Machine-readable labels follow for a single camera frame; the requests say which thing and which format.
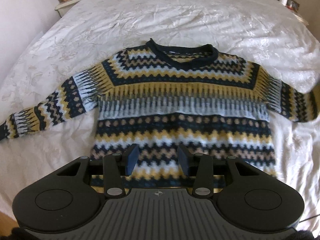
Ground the right bedside photo frame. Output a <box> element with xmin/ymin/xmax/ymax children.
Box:
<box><xmin>286</xmin><ymin>0</ymin><xmax>300</xmax><ymax>12</ymax></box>

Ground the right bedside table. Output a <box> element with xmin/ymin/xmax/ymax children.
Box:
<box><xmin>290</xmin><ymin>9</ymin><xmax>309</xmax><ymax>27</ymax></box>

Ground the left white bedside table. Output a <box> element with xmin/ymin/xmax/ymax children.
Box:
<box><xmin>55</xmin><ymin>0</ymin><xmax>81</xmax><ymax>18</ymax></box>

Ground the patterned navy yellow knit sweater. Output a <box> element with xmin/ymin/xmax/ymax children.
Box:
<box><xmin>1</xmin><ymin>41</ymin><xmax>319</xmax><ymax>189</ymax></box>

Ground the white bed duvet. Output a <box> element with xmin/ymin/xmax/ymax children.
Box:
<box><xmin>1</xmin><ymin>0</ymin><xmax>319</xmax><ymax>235</ymax></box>

